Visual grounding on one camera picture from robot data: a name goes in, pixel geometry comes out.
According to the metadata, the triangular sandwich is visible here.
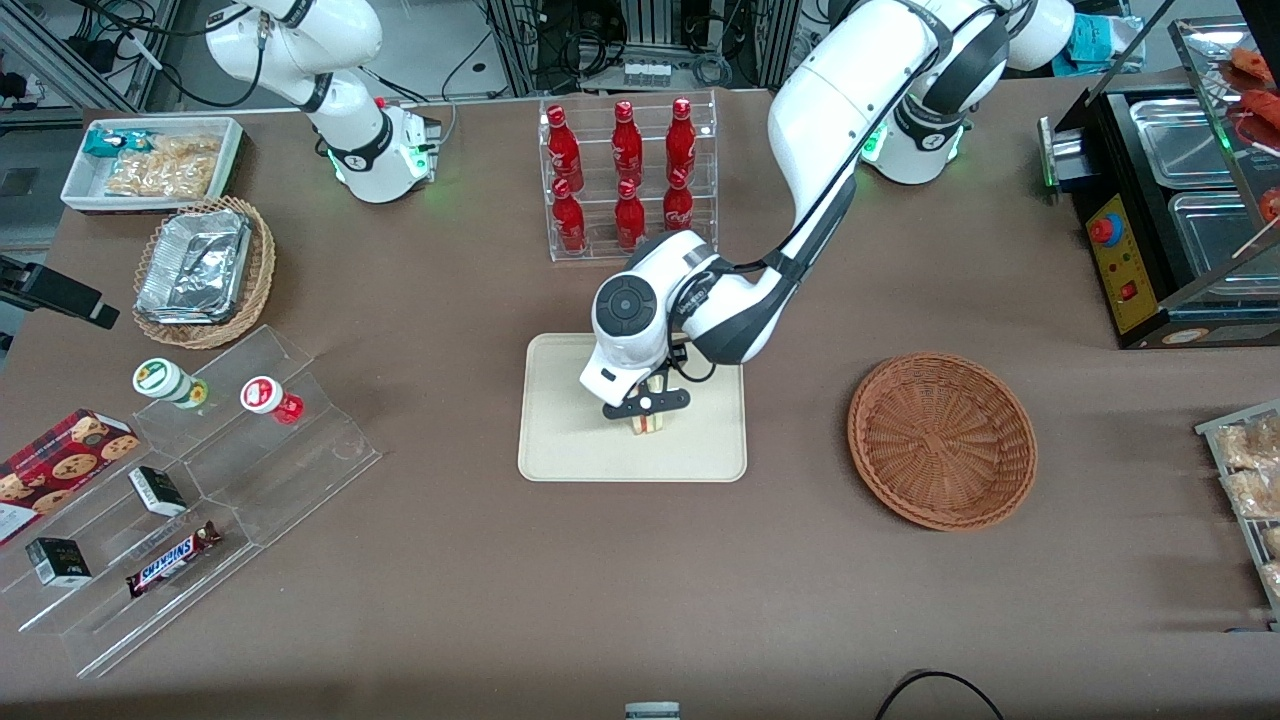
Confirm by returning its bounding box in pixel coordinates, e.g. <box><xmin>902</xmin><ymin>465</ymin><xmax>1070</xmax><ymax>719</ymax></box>
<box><xmin>627</xmin><ymin>374</ymin><xmax>670</xmax><ymax>439</ymax></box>

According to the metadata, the beige plastic serving tray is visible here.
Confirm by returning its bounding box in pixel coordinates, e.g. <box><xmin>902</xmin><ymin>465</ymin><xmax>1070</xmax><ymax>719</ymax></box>
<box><xmin>517</xmin><ymin>332</ymin><xmax>748</xmax><ymax>484</ymax></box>

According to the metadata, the brown round wicker basket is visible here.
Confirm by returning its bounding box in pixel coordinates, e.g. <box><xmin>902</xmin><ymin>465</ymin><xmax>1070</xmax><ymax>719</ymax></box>
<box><xmin>847</xmin><ymin>351</ymin><xmax>1039</xmax><ymax>532</ymax></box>

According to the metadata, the light oval wicker basket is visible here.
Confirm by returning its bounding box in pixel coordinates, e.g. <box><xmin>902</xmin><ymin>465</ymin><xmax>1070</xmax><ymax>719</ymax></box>
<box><xmin>131</xmin><ymin>196</ymin><xmax>278</xmax><ymax>351</ymax></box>

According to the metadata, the tray of packaged pastries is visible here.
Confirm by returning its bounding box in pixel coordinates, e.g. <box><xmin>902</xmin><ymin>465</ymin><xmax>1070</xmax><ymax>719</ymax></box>
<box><xmin>1194</xmin><ymin>400</ymin><xmax>1280</xmax><ymax>623</ymax></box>

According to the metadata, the clear acrylic bottle rack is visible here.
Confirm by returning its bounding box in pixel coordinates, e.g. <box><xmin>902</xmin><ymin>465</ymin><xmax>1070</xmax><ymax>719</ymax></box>
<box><xmin>538</xmin><ymin>90</ymin><xmax>719</xmax><ymax>263</ymax></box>

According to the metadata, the red cola bottle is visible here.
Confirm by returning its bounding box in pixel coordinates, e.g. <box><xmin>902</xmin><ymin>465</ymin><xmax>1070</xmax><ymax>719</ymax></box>
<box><xmin>666</xmin><ymin>97</ymin><xmax>698</xmax><ymax>181</ymax></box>
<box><xmin>662</xmin><ymin>168</ymin><xmax>695</xmax><ymax>241</ymax></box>
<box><xmin>614</xmin><ymin>178</ymin><xmax>648</xmax><ymax>251</ymax></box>
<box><xmin>611</xmin><ymin>100</ymin><xmax>645</xmax><ymax>186</ymax></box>
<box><xmin>547</xmin><ymin>105</ymin><xmax>585</xmax><ymax>191</ymax></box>
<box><xmin>552</xmin><ymin>178</ymin><xmax>589</xmax><ymax>253</ymax></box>

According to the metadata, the red label yogurt bottle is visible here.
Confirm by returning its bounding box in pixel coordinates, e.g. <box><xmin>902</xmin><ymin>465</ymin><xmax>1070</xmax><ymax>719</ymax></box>
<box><xmin>240</xmin><ymin>375</ymin><xmax>306</xmax><ymax>426</ymax></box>

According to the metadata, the clear acrylic stepped stand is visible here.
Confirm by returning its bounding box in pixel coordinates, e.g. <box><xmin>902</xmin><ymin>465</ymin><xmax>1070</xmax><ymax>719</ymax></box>
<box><xmin>0</xmin><ymin>325</ymin><xmax>384</xmax><ymax>680</ymax></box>

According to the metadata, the stack of foil trays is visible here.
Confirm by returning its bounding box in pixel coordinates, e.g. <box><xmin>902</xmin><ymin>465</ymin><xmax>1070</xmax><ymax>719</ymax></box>
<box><xmin>134</xmin><ymin>207</ymin><xmax>252</xmax><ymax>326</ymax></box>

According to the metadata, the green label yogurt bottle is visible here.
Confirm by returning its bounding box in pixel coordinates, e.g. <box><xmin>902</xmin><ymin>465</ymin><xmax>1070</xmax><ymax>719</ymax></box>
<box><xmin>132</xmin><ymin>357</ymin><xmax>210</xmax><ymax>412</ymax></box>

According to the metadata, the black food warmer cabinet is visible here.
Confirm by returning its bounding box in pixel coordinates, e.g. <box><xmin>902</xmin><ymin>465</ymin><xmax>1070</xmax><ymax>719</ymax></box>
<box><xmin>1038</xmin><ymin>15</ymin><xmax>1280</xmax><ymax>351</ymax></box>

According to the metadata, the small black box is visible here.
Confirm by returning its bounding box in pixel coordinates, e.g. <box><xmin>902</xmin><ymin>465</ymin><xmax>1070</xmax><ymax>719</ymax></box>
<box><xmin>25</xmin><ymin>537</ymin><xmax>93</xmax><ymax>588</ymax></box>
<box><xmin>128</xmin><ymin>466</ymin><xmax>189</xmax><ymax>519</ymax></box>

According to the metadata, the Snickers chocolate bar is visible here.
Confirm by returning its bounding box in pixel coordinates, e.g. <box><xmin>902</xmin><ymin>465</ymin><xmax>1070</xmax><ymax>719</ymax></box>
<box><xmin>125</xmin><ymin>521</ymin><xmax>224</xmax><ymax>600</ymax></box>

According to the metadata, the clear bag of chips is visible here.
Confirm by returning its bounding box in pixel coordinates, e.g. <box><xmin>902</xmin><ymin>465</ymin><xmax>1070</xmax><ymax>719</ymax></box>
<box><xmin>104</xmin><ymin>134</ymin><xmax>223</xmax><ymax>199</ymax></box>

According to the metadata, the steel warmer pan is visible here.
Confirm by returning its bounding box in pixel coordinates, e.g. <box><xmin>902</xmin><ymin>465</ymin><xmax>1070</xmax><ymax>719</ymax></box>
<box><xmin>1167</xmin><ymin>190</ymin><xmax>1280</xmax><ymax>303</ymax></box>
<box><xmin>1128</xmin><ymin>96</ymin><xmax>1243</xmax><ymax>191</ymax></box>

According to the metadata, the teal snack packet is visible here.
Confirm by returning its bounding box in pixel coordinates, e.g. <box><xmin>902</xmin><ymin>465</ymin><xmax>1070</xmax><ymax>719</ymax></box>
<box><xmin>83</xmin><ymin>129</ymin><xmax>153</xmax><ymax>160</ymax></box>

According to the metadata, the white rectangular snack bin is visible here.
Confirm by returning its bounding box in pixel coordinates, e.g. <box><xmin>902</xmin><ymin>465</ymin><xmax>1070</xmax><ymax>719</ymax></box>
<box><xmin>60</xmin><ymin>116</ymin><xmax>247</xmax><ymax>215</ymax></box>

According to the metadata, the red cookie box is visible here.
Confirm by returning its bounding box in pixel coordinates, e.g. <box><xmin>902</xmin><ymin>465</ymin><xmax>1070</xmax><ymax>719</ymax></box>
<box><xmin>0</xmin><ymin>408</ymin><xmax>141</xmax><ymax>547</ymax></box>

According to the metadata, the red fried food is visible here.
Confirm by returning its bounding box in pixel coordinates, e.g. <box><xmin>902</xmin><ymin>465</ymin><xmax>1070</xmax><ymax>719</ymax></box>
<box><xmin>1226</xmin><ymin>45</ymin><xmax>1280</xmax><ymax>126</ymax></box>

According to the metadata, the black cable loop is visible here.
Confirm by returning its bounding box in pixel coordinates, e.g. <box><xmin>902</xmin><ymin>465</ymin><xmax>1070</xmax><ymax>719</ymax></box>
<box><xmin>874</xmin><ymin>669</ymin><xmax>1007</xmax><ymax>720</ymax></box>

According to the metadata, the aluminium frame rail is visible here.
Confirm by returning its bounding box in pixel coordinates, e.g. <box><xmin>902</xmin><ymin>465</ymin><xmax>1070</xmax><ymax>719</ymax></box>
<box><xmin>0</xmin><ymin>0</ymin><xmax>183</xmax><ymax>129</ymax></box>

